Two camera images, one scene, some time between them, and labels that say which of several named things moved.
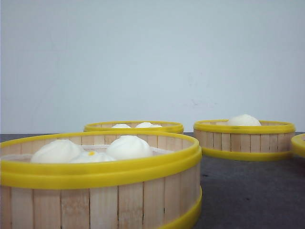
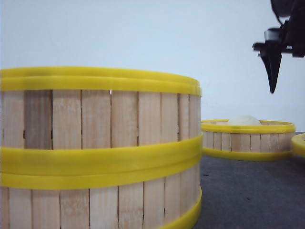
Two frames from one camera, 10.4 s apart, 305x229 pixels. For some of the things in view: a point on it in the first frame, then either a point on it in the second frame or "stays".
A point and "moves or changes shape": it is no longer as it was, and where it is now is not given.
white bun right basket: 244,119 stays
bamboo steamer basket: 136,126 moves or changes shape
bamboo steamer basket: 271,140 stays
